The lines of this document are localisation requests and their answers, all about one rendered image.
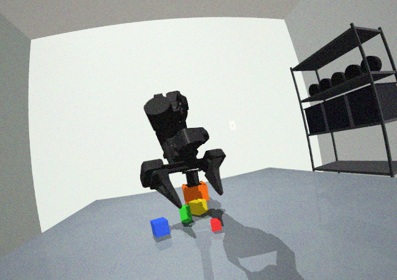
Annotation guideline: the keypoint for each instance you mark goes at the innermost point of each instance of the blue block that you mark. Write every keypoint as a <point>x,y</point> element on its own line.
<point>160,227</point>

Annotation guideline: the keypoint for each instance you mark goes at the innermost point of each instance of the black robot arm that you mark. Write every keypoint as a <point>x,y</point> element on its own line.
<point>167,116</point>

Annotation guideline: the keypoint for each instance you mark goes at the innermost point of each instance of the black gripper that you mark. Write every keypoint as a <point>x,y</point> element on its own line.
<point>155,175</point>

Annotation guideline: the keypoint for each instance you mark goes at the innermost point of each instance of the yellow block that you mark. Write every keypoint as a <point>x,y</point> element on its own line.
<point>198,206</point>

